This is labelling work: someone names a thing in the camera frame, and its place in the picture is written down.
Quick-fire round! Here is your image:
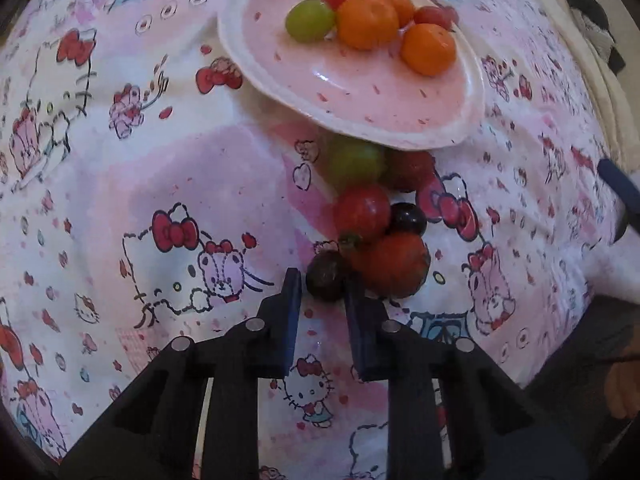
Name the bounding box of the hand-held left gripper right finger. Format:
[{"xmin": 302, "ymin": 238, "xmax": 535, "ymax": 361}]
[{"xmin": 344, "ymin": 274, "xmax": 591, "ymax": 480}]

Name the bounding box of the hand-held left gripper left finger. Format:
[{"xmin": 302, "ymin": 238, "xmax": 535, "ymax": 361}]
[{"xmin": 57, "ymin": 268, "xmax": 303, "ymax": 480}]

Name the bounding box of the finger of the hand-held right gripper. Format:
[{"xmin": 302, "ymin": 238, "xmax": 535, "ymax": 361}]
[{"xmin": 598, "ymin": 158, "xmax": 640, "ymax": 246}]

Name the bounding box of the dark purple grape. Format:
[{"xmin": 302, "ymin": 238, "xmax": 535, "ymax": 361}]
[
  {"xmin": 305, "ymin": 251, "xmax": 349, "ymax": 303},
  {"xmin": 387, "ymin": 202, "xmax": 429, "ymax": 237}
]

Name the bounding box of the pink speckled bowl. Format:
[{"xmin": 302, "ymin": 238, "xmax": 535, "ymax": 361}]
[{"xmin": 216, "ymin": 0, "xmax": 487, "ymax": 151}]

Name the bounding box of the green grape tomato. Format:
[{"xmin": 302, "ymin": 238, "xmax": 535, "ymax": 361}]
[{"xmin": 285, "ymin": 0, "xmax": 336, "ymax": 43}]

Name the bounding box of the large red tomato green stem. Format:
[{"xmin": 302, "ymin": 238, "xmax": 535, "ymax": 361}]
[{"xmin": 340, "ymin": 231, "xmax": 432, "ymax": 297}]

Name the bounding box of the round red cherry tomato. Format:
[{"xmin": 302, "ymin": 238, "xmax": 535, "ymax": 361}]
[
  {"xmin": 333, "ymin": 184, "xmax": 392, "ymax": 242},
  {"xmin": 382, "ymin": 149, "xmax": 437, "ymax": 192}
]

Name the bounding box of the striped cloth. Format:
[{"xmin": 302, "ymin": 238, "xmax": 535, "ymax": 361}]
[{"xmin": 582, "ymin": 22, "xmax": 613, "ymax": 53}]

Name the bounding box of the green tomato near bowl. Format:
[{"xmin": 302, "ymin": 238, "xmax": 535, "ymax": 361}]
[{"xmin": 327, "ymin": 137, "xmax": 386, "ymax": 188}]

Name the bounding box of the dark cloth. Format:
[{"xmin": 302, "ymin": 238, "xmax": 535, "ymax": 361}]
[{"xmin": 556, "ymin": 0, "xmax": 627, "ymax": 73}]

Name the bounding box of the pink cartoon printed blanket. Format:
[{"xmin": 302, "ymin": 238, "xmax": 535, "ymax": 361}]
[{"xmin": 0, "ymin": 0, "xmax": 631, "ymax": 480}]

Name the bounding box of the person's bare leg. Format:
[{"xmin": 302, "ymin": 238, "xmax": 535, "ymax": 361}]
[{"xmin": 604, "ymin": 362, "xmax": 640, "ymax": 420}]

